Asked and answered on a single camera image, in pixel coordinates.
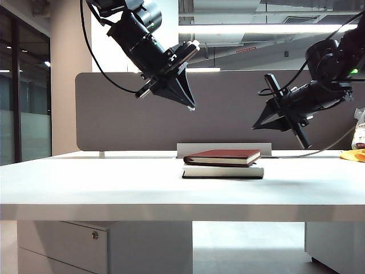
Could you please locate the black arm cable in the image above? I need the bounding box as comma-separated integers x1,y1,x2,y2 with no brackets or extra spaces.
257,10,365,98
79,0,139,94

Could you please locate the black book with white pages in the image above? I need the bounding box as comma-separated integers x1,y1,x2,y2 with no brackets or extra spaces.
181,162,265,180

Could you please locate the grey metal cable flap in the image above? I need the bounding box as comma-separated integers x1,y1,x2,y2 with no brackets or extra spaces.
176,142,272,159

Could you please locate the grey fabric desk partition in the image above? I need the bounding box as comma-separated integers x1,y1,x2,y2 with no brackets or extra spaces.
75,71,365,152

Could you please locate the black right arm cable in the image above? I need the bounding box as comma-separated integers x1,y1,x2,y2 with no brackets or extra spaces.
257,10,365,98

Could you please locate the yellow cloth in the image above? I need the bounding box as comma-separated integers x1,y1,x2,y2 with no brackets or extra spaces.
338,148,365,163

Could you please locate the white cabinet on casters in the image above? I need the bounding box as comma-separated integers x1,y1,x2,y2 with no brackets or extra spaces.
304,221,365,274

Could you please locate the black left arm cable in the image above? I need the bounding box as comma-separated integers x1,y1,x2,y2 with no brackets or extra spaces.
79,0,139,94

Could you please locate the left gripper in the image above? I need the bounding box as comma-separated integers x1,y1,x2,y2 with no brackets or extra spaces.
134,41,200,110

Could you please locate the printed clear snack bag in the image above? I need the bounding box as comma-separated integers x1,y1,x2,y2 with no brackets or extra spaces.
351,107,365,151

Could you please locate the red leather-bound book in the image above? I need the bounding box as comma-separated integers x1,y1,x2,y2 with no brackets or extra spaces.
182,148,262,168

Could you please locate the white drawer cabinet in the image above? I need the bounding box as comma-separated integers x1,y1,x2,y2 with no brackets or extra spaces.
17,221,192,274

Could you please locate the grey power cable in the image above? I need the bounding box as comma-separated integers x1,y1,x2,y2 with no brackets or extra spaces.
261,127,357,159

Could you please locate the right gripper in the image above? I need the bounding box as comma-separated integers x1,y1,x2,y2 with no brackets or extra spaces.
251,73,323,150

